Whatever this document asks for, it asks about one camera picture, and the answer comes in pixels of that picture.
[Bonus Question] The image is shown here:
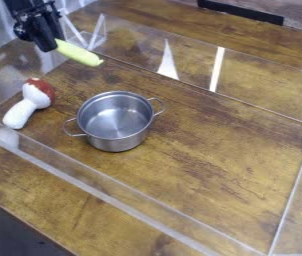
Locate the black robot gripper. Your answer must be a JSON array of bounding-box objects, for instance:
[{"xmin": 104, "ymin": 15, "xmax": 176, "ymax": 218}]
[{"xmin": 2, "ymin": 0, "xmax": 64, "ymax": 52}]

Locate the plush red white mushroom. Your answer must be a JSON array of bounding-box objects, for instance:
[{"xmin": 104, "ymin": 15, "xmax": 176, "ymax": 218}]
[{"xmin": 2, "ymin": 78, "xmax": 54, "ymax": 129}]

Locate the small stainless steel pot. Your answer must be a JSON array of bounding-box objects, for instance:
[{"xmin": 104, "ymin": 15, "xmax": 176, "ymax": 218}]
[{"xmin": 62, "ymin": 91, "xmax": 165, "ymax": 152}]

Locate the black bar in background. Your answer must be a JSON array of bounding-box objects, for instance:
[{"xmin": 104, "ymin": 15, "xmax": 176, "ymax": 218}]
[{"xmin": 196, "ymin": 0, "xmax": 284, "ymax": 26}]

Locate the clear acrylic enclosure wall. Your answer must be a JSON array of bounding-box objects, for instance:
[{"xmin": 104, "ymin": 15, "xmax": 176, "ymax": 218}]
[{"xmin": 0, "ymin": 0, "xmax": 302, "ymax": 256}]

